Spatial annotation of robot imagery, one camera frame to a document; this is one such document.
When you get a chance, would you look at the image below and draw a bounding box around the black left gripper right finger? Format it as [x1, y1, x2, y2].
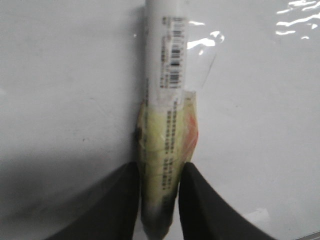
[178, 162, 274, 240]

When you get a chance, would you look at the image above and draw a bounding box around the white whiteboard marker with tape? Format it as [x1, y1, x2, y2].
[137, 0, 198, 240]

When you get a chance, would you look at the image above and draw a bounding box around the white whiteboard with aluminium frame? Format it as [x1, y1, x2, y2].
[0, 0, 320, 240]

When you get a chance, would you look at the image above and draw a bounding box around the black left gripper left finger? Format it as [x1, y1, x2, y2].
[47, 162, 140, 240]

